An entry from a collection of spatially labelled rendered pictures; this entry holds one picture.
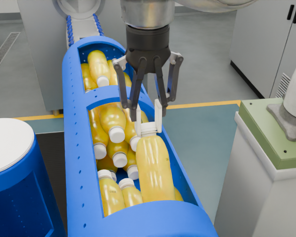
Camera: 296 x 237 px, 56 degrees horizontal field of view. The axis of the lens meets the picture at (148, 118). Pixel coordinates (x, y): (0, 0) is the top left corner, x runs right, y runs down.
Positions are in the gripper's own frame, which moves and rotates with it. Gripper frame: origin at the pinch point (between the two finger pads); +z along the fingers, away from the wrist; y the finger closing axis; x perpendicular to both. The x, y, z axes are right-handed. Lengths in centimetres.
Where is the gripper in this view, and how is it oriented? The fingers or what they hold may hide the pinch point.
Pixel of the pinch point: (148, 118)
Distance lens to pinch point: 59.9
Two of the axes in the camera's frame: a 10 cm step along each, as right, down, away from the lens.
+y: -9.7, 1.5, -2.0
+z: 0.0, 8.0, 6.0
